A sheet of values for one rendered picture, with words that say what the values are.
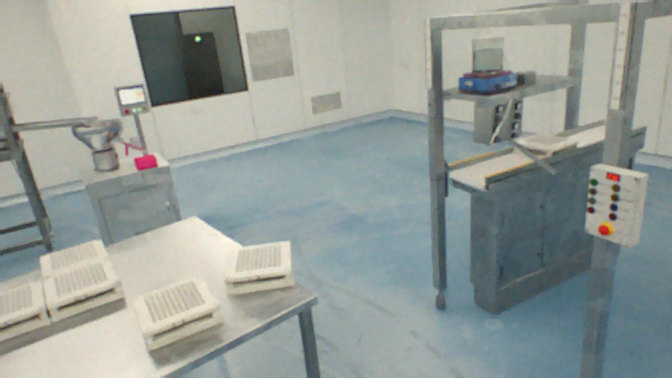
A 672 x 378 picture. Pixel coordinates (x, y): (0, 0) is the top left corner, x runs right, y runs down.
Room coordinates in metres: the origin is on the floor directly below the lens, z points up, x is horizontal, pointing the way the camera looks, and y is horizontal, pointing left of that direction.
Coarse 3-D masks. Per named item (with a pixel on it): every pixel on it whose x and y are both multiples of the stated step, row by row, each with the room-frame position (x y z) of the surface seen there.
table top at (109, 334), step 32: (192, 224) 2.21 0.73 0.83; (128, 256) 1.92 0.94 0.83; (160, 256) 1.88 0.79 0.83; (192, 256) 1.85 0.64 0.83; (224, 256) 1.81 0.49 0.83; (0, 288) 1.75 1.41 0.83; (128, 288) 1.63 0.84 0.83; (224, 288) 1.55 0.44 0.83; (288, 288) 1.50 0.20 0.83; (64, 320) 1.45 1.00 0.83; (96, 320) 1.43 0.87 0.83; (128, 320) 1.41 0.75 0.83; (224, 320) 1.34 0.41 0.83; (256, 320) 1.32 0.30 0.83; (0, 352) 1.30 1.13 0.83; (32, 352) 1.28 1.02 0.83; (64, 352) 1.27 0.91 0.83; (96, 352) 1.25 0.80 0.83; (128, 352) 1.23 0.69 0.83; (160, 352) 1.21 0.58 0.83; (192, 352) 1.20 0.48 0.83; (224, 352) 1.22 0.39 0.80
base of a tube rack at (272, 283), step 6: (240, 282) 1.53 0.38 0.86; (246, 282) 1.53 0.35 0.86; (252, 282) 1.53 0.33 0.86; (258, 282) 1.52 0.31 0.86; (264, 282) 1.52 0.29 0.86; (270, 282) 1.51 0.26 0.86; (276, 282) 1.51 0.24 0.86; (282, 282) 1.51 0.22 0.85; (288, 282) 1.51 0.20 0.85; (234, 288) 1.50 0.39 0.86; (240, 288) 1.50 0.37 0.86; (246, 288) 1.50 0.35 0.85; (252, 288) 1.50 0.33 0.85; (258, 288) 1.50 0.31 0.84; (264, 288) 1.50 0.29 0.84; (270, 288) 1.50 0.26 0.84; (276, 288) 1.50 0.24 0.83; (228, 294) 1.49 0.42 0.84
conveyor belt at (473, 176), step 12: (588, 132) 2.90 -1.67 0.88; (600, 132) 2.87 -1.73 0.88; (504, 156) 2.60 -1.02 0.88; (516, 156) 2.58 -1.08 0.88; (468, 168) 2.46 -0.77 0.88; (480, 168) 2.44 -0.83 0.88; (492, 168) 2.42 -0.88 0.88; (504, 168) 2.40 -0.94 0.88; (456, 180) 2.39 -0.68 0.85; (468, 180) 2.31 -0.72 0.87; (480, 180) 2.26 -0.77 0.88
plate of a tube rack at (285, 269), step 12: (288, 240) 1.75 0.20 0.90; (264, 252) 1.67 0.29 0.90; (276, 252) 1.65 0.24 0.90; (288, 252) 1.64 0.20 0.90; (228, 264) 1.60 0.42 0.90; (240, 264) 1.59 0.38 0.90; (276, 264) 1.56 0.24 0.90; (288, 264) 1.55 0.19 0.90; (228, 276) 1.51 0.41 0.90; (240, 276) 1.50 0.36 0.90; (252, 276) 1.50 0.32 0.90; (264, 276) 1.50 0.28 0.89
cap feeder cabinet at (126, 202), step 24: (120, 168) 3.73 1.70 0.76; (168, 168) 3.67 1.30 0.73; (96, 192) 3.41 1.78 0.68; (120, 192) 3.49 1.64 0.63; (144, 192) 3.57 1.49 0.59; (168, 192) 3.65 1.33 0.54; (96, 216) 3.39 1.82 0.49; (120, 216) 3.46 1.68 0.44; (144, 216) 3.55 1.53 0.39; (168, 216) 3.63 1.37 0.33; (120, 240) 3.44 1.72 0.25
